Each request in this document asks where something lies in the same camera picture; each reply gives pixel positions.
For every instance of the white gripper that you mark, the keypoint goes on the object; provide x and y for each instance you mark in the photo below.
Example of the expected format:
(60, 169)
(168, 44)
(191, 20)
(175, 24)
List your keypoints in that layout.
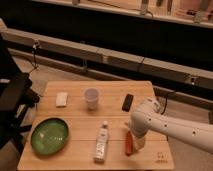
(138, 143)

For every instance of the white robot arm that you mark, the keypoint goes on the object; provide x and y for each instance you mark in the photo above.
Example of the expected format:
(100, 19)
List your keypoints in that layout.
(147, 117)

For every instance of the white ceramic cup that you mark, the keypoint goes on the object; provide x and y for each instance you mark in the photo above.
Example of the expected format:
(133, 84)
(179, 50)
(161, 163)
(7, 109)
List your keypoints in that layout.
(91, 96)

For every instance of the black rectangular block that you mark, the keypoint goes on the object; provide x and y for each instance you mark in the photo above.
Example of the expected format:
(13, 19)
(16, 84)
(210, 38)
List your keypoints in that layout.
(127, 102)

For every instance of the white rectangular sponge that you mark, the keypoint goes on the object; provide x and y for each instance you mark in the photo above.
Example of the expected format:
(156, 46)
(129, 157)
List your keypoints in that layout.
(61, 99)

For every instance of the green plate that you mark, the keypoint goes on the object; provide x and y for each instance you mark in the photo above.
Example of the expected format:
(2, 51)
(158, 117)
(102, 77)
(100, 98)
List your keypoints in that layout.
(49, 136)

